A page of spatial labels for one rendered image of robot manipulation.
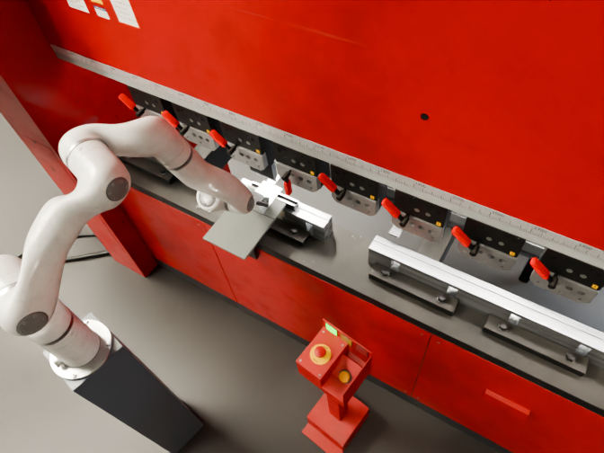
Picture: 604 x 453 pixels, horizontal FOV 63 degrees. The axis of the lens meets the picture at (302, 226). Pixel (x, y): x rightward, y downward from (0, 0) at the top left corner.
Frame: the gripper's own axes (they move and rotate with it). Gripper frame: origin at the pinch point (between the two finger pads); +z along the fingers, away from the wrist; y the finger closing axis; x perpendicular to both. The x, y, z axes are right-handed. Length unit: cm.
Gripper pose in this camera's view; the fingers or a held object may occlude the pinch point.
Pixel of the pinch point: (258, 198)
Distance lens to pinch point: 177.0
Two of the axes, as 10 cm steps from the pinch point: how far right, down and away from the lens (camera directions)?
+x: -3.4, 9.2, 1.9
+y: -8.5, -3.8, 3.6
